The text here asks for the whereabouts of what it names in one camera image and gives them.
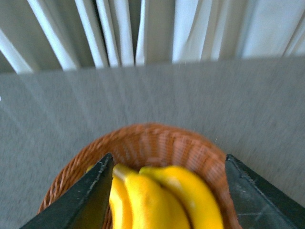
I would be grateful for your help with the brown wicker basket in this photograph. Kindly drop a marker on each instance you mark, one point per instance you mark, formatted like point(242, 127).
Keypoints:
point(153, 144)

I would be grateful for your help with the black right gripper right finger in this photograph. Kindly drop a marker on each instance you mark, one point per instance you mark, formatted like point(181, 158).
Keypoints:
point(258, 203)

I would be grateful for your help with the white pleated curtain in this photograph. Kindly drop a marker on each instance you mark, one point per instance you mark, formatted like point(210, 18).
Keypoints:
point(37, 35)

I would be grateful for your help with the yellow banana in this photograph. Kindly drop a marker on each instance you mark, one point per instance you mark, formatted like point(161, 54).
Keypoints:
point(153, 207)
point(194, 194)
point(119, 199)

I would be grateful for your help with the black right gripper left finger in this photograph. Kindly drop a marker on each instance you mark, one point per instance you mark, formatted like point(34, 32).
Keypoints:
point(84, 205)

